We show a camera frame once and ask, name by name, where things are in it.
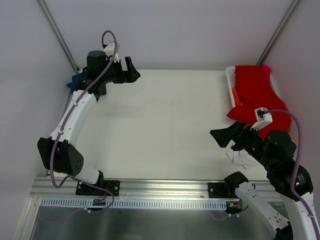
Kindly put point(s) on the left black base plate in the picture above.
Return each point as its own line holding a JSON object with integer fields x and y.
{"x": 112, "y": 185}

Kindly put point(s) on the orange garment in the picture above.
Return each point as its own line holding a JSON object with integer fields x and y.
{"x": 236, "y": 97}

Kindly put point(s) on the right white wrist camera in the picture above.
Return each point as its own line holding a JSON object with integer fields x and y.
{"x": 263, "y": 118}

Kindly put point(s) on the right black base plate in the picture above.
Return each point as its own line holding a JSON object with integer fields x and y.
{"x": 221, "y": 190}

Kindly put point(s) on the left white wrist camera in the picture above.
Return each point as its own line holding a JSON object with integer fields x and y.
{"x": 110, "y": 49}

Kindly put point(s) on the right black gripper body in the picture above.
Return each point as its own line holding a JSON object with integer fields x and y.
{"x": 238, "y": 136}

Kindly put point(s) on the white t shirt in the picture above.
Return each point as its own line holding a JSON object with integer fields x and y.
{"x": 241, "y": 158}

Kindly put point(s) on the red t shirt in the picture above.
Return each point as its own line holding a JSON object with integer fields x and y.
{"x": 253, "y": 89}

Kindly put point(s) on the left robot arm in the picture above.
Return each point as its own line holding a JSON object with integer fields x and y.
{"x": 58, "y": 151}

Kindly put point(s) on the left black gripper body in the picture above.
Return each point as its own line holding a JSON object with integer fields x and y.
{"x": 122, "y": 74}

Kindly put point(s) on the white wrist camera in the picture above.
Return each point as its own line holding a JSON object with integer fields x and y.
{"x": 263, "y": 118}
{"x": 110, "y": 49}

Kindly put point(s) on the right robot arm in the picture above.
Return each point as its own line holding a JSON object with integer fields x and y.
{"x": 277, "y": 154}

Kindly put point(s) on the blue mickey t shirt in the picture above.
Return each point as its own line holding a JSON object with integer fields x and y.
{"x": 81, "y": 82}

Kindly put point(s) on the aluminium mounting rail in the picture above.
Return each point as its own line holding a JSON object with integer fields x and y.
{"x": 132, "y": 189}

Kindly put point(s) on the white plastic basket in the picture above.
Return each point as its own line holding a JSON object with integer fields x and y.
{"x": 231, "y": 82}

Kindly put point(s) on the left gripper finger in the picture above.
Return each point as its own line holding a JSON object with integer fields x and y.
{"x": 131, "y": 75}
{"x": 129, "y": 65}

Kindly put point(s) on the white slotted cable duct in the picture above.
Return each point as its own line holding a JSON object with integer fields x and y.
{"x": 210, "y": 205}

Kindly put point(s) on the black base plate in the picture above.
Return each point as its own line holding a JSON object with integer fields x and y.
{"x": 221, "y": 190}
{"x": 112, "y": 185}

